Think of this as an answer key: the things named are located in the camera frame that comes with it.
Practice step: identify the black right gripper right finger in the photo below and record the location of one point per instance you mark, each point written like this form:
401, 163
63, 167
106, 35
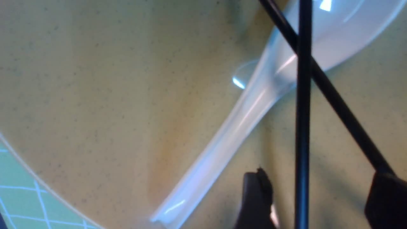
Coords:
386, 206

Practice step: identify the black chopstick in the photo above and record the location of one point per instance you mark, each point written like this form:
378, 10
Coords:
303, 127

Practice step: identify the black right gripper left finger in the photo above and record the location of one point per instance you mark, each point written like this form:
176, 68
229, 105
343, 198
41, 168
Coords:
257, 199

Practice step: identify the green checkered tablecloth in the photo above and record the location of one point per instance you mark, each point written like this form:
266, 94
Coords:
27, 202

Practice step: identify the white ceramic soup spoon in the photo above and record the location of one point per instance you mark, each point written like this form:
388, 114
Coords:
340, 29

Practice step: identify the beige noodle bowl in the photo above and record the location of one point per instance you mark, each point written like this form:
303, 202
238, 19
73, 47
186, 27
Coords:
115, 99

